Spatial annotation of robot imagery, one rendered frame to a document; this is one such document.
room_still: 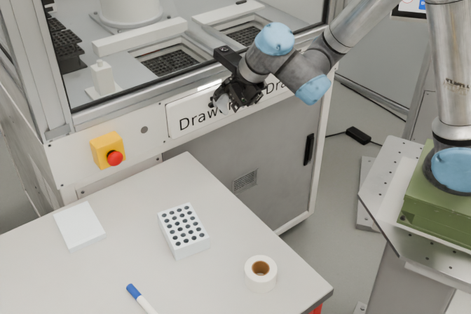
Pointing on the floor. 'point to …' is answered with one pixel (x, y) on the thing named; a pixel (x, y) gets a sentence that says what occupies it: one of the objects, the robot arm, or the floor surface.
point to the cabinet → (214, 160)
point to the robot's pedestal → (443, 291)
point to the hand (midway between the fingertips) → (221, 99)
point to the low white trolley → (155, 255)
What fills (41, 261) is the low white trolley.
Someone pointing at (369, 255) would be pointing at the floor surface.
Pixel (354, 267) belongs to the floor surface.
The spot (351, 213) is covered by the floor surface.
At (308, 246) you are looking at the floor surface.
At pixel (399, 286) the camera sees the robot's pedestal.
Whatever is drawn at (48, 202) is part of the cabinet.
